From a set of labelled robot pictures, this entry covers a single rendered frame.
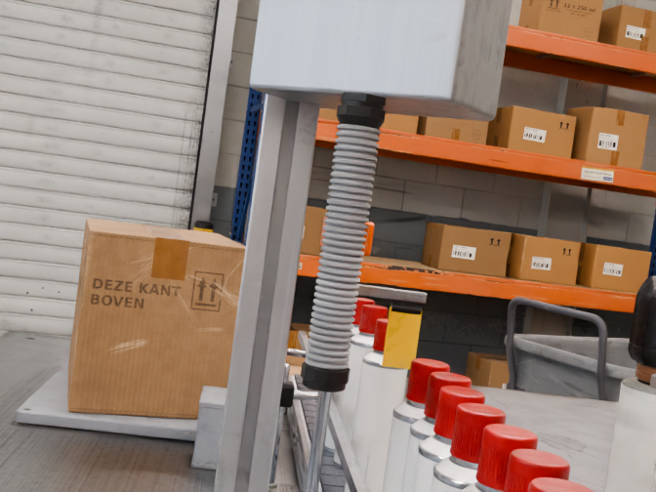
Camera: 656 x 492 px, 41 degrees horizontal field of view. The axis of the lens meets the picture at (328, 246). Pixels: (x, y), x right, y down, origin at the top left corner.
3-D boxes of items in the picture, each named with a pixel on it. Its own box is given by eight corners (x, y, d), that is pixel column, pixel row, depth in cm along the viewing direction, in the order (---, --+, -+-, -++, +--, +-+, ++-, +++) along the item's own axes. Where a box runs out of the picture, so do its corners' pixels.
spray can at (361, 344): (376, 474, 108) (399, 311, 107) (334, 471, 108) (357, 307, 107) (370, 462, 113) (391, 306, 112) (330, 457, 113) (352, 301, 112)
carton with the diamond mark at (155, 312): (228, 422, 134) (251, 248, 133) (66, 412, 127) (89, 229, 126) (200, 376, 163) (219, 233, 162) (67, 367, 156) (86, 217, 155)
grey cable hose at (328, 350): (349, 395, 61) (391, 97, 60) (300, 389, 61) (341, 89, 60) (345, 385, 65) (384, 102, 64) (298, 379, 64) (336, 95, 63)
